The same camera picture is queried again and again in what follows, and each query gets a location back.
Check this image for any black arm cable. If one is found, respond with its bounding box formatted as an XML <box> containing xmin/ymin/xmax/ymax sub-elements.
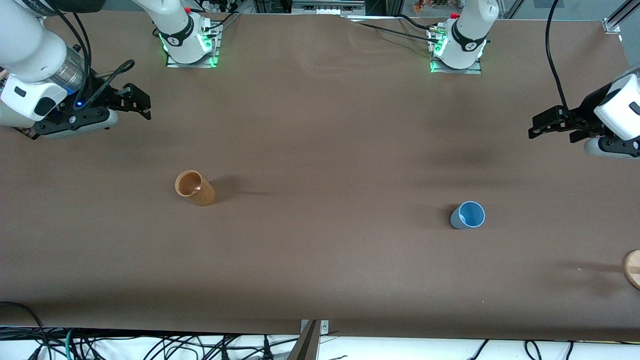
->
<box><xmin>544</xmin><ymin>0</ymin><xmax>576</xmax><ymax>118</ymax></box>
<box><xmin>42</xmin><ymin>0</ymin><xmax>137</xmax><ymax>110</ymax></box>

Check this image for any power strip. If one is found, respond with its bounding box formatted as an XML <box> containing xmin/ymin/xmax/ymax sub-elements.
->
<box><xmin>197</xmin><ymin>0</ymin><xmax>241</xmax><ymax>13</ymax></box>

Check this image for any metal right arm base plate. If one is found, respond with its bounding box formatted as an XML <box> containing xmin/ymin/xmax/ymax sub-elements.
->
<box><xmin>165</xmin><ymin>22</ymin><xmax>222</xmax><ymax>69</ymax></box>

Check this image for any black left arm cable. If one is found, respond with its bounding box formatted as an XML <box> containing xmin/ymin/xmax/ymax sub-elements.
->
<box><xmin>544</xmin><ymin>0</ymin><xmax>576</xmax><ymax>118</ymax></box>

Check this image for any round wooden disc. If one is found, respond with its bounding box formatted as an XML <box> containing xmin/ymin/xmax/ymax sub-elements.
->
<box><xmin>622</xmin><ymin>249</ymin><xmax>640</xmax><ymax>291</ymax></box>

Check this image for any aluminium frame profile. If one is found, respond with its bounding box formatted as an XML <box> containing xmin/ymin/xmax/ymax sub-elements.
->
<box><xmin>602</xmin><ymin>0</ymin><xmax>640</xmax><ymax>35</ymax></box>

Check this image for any orange background clutter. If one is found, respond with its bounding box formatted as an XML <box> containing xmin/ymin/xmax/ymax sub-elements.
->
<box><xmin>412</xmin><ymin>0</ymin><xmax>451</xmax><ymax>13</ymax></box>

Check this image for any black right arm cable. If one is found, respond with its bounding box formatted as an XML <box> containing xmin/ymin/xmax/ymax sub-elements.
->
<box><xmin>42</xmin><ymin>0</ymin><xmax>137</xmax><ymax>110</ymax></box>

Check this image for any silver equipment box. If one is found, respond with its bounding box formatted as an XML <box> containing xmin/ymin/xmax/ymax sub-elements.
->
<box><xmin>291</xmin><ymin>0</ymin><xmax>368</xmax><ymax>16</ymax></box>

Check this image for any bamboo cylinder cup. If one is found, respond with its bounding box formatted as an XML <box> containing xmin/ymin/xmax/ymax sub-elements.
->
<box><xmin>174</xmin><ymin>170</ymin><xmax>217</xmax><ymax>207</ymax></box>

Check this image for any blue cup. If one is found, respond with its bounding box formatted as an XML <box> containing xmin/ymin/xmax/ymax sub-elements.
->
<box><xmin>449</xmin><ymin>200</ymin><xmax>486</xmax><ymax>230</ymax></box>

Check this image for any dark camera mount pole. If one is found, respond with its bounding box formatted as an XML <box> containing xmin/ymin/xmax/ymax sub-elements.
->
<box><xmin>286</xmin><ymin>320</ymin><xmax>321</xmax><ymax>360</ymax></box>

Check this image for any black base cable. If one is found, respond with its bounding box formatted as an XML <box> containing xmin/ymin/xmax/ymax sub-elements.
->
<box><xmin>395</xmin><ymin>14</ymin><xmax>436</xmax><ymax>31</ymax></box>
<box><xmin>200</xmin><ymin>10</ymin><xmax>241</xmax><ymax>33</ymax></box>
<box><xmin>350</xmin><ymin>19</ymin><xmax>437</xmax><ymax>43</ymax></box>

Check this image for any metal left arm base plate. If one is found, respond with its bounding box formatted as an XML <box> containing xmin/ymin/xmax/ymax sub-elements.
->
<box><xmin>429</xmin><ymin>25</ymin><xmax>484</xmax><ymax>75</ymax></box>

